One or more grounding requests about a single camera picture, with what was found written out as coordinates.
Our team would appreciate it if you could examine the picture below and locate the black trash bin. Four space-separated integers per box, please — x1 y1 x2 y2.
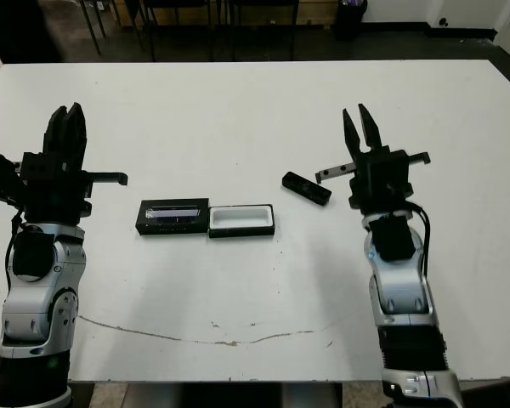
335 0 369 42

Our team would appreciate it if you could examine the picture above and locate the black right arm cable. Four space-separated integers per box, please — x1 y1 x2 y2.
401 202 431 277

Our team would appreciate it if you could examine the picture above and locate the black box lid with window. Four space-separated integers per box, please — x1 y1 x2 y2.
135 197 211 236

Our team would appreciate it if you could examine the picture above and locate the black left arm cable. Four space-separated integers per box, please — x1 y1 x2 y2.
6 210 26 273

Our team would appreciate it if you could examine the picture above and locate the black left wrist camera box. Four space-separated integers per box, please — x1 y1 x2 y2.
0 153 26 207

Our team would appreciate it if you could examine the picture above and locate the black box base white insert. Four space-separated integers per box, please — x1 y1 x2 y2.
207 204 275 239

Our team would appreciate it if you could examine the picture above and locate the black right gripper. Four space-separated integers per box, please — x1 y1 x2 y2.
314 103 433 213

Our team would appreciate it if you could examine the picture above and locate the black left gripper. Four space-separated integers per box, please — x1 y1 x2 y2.
19 102 128 224

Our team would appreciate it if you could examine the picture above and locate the black bar-shaped camera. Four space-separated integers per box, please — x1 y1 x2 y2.
281 171 332 208

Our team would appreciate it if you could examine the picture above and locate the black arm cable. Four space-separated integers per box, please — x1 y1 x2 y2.
6 210 26 273
401 202 431 277

